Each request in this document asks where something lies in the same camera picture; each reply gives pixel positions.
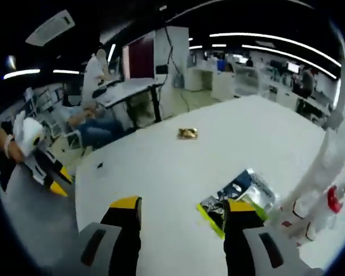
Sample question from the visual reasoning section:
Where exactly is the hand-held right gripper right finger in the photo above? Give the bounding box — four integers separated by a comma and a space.
223, 199, 324, 276

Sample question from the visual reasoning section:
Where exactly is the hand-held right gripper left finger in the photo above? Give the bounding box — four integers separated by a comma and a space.
79, 195, 143, 276

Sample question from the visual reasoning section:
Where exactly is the black green foil packet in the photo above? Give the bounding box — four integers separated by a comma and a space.
195, 168, 277, 240

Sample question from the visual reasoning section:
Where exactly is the white skincare tube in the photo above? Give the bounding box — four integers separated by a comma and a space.
271, 126, 345, 231

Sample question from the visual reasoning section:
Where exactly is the red-collared clear-capped skincare bottle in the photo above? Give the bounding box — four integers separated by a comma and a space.
293, 183, 345, 242

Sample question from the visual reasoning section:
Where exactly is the small gold wrapper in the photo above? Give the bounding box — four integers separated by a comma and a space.
177, 126, 200, 141

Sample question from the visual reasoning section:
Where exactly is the person's left hand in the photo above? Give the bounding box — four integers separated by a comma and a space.
8, 141, 26, 165

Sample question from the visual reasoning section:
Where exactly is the white wristband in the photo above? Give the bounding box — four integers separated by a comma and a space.
4, 133, 16, 159

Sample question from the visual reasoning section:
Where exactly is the ceiling air conditioner unit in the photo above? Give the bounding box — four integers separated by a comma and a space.
25, 9, 76, 47

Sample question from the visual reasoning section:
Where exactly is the dark red screen monitor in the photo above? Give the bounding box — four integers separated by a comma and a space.
121, 32, 156, 81

